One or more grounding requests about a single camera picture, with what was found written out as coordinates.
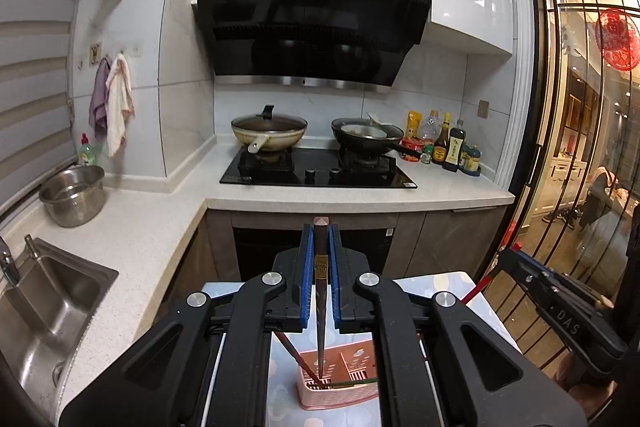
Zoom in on sliding glass door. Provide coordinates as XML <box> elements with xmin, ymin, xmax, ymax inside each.
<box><xmin>519</xmin><ymin>0</ymin><xmax>640</xmax><ymax>360</ymax></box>

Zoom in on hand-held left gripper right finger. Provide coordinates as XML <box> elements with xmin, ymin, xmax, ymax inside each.
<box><xmin>326</xmin><ymin>223</ymin><xmax>588</xmax><ymax>427</ymax></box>

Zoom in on black frying pan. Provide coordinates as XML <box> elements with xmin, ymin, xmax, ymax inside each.
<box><xmin>331</xmin><ymin>119</ymin><xmax>425</xmax><ymax>160</ymax></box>

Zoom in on built-in black appliance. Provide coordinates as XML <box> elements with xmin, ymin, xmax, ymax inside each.
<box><xmin>232</xmin><ymin>226</ymin><xmax>399</xmax><ymax>282</ymax></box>

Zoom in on blue printed tablecloth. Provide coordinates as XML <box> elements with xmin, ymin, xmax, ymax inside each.
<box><xmin>201</xmin><ymin>271</ymin><xmax>522</xmax><ymax>427</ymax></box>

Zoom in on dark red chopstick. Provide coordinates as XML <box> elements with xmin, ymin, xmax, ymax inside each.
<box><xmin>274</xmin><ymin>331</ymin><xmax>324</xmax><ymax>383</ymax></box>

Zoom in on dark purple chopstick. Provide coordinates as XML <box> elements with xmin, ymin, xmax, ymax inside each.
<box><xmin>312</xmin><ymin>215</ymin><xmax>330</xmax><ymax>383</ymax></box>

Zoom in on black range hood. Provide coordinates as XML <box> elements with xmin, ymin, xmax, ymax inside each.
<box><xmin>192</xmin><ymin>0</ymin><xmax>435</xmax><ymax>94</ymax></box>

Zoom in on purple hanging towel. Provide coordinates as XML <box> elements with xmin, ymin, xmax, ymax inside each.
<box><xmin>88</xmin><ymin>55</ymin><xmax>112</xmax><ymax>139</ymax></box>

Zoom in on small seasoning jars tray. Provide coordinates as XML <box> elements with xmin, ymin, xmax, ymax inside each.
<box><xmin>459</xmin><ymin>141</ymin><xmax>484</xmax><ymax>176</ymax></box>

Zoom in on pink perforated utensil holder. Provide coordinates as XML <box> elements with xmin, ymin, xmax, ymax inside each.
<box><xmin>298</xmin><ymin>338</ymin><xmax>381</xmax><ymax>411</ymax></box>

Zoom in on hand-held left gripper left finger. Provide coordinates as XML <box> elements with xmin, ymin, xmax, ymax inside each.
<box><xmin>59</xmin><ymin>223</ymin><xmax>316</xmax><ymax>427</ymax></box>

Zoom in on stainless steel sink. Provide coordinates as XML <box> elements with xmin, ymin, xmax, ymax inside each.
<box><xmin>0</xmin><ymin>237</ymin><xmax>120</xmax><ymax>402</ymax></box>

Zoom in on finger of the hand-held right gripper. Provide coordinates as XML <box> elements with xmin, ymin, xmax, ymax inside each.
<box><xmin>496</xmin><ymin>248</ymin><xmax>567</xmax><ymax>309</ymax></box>

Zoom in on white hanging towel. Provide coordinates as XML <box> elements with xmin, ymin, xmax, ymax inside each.
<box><xmin>104</xmin><ymin>52</ymin><xmax>136</xmax><ymax>158</ymax></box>

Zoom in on white window blind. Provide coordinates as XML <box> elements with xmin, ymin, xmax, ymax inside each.
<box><xmin>0</xmin><ymin>0</ymin><xmax>103</xmax><ymax>220</ymax></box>

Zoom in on clear plastic bottle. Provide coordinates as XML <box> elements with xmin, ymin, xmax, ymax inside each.
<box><xmin>418</xmin><ymin>109</ymin><xmax>441</xmax><ymax>144</ymax></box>

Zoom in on yellow seasoning packet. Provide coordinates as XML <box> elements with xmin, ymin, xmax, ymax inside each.
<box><xmin>405</xmin><ymin>110</ymin><xmax>425</xmax><ymax>140</ymax></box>

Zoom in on glass wok lid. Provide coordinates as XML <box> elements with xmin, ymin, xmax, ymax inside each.
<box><xmin>231</xmin><ymin>105</ymin><xmax>309</xmax><ymax>136</ymax></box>

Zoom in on black gas stove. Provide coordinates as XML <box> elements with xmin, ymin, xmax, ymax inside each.
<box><xmin>219</xmin><ymin>147</ymin><xmax>419</xmax><ymax>190</ymax></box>

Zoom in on red seasoning bag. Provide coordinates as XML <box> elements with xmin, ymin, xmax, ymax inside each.
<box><xmin>399</xmin><ymin>136</ymin><xmax>426</xmax><ymax>162</ymax></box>

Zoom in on green chopstick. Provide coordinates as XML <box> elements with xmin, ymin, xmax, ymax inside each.
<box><xmin>327</xmin><ymin>374</ymin><xmax>376</xmax><ymax>392</ymax></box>

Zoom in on brown lower kitchen cabinets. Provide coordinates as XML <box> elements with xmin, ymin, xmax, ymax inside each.
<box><xmin>167</xmin><ymin>206</ymin><xmax>507</xmax><ymax>295</ymax></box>

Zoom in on white kitchen counter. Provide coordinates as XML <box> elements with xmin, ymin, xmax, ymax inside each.
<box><xmin>0</xmin><ymin>137</ymin><xmax>516</xmax><ymax>427</ymax></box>

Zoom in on large red paper decoration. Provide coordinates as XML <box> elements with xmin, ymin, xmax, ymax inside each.
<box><xmin>594</xmin><ymin>8</ymin><xmax>640</xmax><ymax>70</ymax></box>

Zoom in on stainless steel pot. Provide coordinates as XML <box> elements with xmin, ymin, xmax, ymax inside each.
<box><xmin>38</xmin><ymin>165</ymin><xmax>106</xmax><ymax>228</ymax></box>

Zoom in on red plastic object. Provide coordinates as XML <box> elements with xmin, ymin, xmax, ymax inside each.
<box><xmin>504</xmin><ymin>221</ymin><xmax>522</xmax><ymax>254</ymax></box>

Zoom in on dark green-labelled sauce bottle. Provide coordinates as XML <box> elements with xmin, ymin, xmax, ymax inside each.
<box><xmin>442</xmin><ymin>119</ymin><xmax>467</xmax><ymax>173</ymax></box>

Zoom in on brown yellow-labelled sauce bottle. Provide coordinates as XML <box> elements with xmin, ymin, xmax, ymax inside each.
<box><xmin>430</xmin><ymin>112</ymin><xmax>453</xmax><ymax>166</ymax></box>

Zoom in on green dish soap bottle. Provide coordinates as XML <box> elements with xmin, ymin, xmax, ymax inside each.
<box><xmin>78</xmin><ymin>133</ymin><xmax>102</xmax><ymax>167</ymax></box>

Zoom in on chrome kitchen faucet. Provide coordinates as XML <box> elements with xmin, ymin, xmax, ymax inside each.
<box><xmin>0</xmin><ymin>234</ymin><xmax>21</xmax><ymax>286</ymax></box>

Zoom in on cream wok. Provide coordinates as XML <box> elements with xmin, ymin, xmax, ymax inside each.
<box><xmin>231</xmin><ymin>119</ymin><xmax>309</xmax><ymax>154</ymax></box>

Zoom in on person's right hand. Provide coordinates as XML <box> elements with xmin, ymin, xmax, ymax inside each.
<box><xmin>557</xmin><ymin>347</ymin><xmax>619</xmax><ymax>409</ymax></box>

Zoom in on sink soap dispenser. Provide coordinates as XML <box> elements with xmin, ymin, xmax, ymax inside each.
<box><xmin>23</xmin><ymin>234</ymin><xmax>44</xmax><ymax>261</ymax></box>

